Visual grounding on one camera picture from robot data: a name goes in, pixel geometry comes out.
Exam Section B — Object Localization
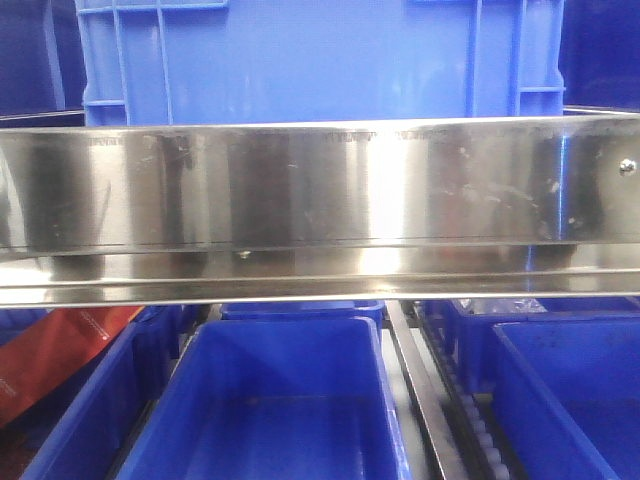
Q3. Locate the dark blue crate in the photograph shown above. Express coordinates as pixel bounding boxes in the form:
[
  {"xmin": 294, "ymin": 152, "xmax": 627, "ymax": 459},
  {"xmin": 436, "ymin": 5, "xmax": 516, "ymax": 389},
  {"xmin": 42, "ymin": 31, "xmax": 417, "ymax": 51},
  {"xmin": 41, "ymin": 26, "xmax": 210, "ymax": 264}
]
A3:
[
  {"xmin": 559, "ymin": 0, "xmax": 639, "ymax": 111},
  {"xmin": 1, "ymin": 1, "xmax": 86, "ymax": 116}
]

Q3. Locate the dark blue crate upper left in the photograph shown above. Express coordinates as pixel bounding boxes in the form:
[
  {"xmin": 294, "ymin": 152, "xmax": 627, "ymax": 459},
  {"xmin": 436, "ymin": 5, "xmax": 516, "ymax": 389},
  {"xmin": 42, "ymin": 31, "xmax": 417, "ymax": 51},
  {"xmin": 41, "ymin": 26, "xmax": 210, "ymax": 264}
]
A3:
[{"xmin": 1, "ymin": 1, "xmax": 86, "ymax": 116}]

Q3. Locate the dark blue crate upper right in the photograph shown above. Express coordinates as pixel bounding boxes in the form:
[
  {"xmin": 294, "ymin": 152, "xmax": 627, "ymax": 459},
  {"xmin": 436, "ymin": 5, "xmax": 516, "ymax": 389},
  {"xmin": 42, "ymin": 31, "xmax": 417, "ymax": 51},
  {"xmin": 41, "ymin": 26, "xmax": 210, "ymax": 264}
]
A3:
[{"xmin": 559, "ymin": 0, "xmax": 639, "ymax": 111}]

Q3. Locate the roller track strip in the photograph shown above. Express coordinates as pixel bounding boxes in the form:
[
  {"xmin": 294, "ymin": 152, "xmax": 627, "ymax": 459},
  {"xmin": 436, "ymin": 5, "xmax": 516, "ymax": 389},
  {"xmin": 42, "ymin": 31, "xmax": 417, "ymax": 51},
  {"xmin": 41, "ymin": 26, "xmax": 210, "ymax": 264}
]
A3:
[{"xmin": 411, "ymin": 301, "xmax": 528, "ymax": 479}]

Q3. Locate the blue bin centre lower shelf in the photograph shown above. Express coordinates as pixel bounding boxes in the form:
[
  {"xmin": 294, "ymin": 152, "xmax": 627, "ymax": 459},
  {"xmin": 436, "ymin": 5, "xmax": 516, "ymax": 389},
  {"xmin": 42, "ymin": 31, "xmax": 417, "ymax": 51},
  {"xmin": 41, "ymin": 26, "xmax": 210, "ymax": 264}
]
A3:
[{"xmin": 118, "ymin": 318, "xmax": 411, "ymax": 479}]

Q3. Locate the clear plastic bag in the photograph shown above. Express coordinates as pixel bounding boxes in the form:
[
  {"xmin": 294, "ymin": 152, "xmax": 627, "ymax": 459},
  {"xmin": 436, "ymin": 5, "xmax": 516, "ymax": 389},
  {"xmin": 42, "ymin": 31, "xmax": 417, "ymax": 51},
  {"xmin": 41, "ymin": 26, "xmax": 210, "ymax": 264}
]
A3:
[{"xmin": 453, "ymin": 298, "xmax": 547, "ymax": 315}]

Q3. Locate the blue bin shelf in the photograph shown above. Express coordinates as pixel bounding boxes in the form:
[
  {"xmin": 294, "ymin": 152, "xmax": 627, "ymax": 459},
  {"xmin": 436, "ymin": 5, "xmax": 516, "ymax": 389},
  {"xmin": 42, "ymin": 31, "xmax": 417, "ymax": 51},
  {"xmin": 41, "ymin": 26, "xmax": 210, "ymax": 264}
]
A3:
[
  {"xmin": 21, "ymin": 305, "xmax": 183, "ymax": 479},
  {"xmin": 118, "ymin": 318, "xmax": 411, "ymax": 479},
  {"xmin": 493, "ymin": 319, "xmax": 639, "ymax": 479}
]

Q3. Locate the rail screw right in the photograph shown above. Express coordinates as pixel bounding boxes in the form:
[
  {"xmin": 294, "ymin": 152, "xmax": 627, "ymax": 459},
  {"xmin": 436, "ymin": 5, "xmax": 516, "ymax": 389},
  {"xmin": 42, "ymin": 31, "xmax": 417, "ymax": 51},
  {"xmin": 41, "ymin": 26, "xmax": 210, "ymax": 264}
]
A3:
[{"xmin": 619, "ymin": 158, "xmax": 638, "ymax": 176}]

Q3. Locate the stainless steel shelf rail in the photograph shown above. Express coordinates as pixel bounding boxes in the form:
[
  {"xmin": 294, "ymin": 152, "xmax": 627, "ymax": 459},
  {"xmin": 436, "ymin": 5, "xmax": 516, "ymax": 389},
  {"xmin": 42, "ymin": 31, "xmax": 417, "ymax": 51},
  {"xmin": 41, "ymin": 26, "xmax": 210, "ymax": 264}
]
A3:
[{"xmin": 1, "ymin": 113, "xmax": 639, "ymax": 307}]

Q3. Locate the blue bin rear right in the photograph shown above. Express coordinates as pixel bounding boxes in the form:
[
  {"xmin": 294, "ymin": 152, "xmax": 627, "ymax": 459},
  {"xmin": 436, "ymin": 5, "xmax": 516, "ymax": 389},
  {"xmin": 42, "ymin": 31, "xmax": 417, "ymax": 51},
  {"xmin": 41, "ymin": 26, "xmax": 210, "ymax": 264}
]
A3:
[{"xmin": 422, "ymin": 296, "xmax": 639, "ymax": 394}]

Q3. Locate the large blue crate upper shelf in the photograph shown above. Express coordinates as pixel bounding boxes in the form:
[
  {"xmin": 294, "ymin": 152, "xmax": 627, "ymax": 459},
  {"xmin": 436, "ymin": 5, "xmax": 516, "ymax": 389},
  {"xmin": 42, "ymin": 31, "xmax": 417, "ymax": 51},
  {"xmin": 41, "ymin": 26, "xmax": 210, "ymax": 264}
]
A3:
[{"xmin": 75, "ymin": 0, "xmax": 564, "ymax": 126}]

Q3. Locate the blue bin left lower shelf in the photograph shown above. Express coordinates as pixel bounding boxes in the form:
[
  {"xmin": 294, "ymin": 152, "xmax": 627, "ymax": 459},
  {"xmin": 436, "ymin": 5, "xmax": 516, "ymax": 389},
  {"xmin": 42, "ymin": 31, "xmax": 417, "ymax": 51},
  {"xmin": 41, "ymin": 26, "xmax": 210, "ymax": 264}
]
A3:
[{"xmin": 21, "ymin": 305, "xmax": 183, "ymax": 479}]

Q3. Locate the red orange bag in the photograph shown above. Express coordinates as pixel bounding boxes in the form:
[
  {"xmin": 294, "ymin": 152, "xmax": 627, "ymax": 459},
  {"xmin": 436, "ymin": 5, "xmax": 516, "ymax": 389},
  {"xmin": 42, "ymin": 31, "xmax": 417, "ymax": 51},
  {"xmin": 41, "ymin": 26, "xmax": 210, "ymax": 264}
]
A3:
[{"xmin": 1, "ymin": 305, "xmax": 143, "ymax": 426}]

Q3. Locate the steel shelf divider bar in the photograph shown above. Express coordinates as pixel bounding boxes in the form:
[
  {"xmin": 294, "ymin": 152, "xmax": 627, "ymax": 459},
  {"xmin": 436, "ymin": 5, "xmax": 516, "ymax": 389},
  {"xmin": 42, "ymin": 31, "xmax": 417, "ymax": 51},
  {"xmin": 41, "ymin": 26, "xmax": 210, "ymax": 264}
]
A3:
[{"xmin": 386, "ymin": 300, "xmax": 468, "ymax": 479}]

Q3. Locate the blue bin right lower shelf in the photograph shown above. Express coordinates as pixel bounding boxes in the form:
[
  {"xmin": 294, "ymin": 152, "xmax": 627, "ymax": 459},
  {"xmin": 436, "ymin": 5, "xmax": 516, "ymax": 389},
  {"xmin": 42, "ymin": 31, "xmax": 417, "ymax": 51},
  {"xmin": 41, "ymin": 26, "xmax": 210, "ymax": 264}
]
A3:
[{"xmin": 493, "ymin": 319, "xmax": 639, "ymax": 479}]

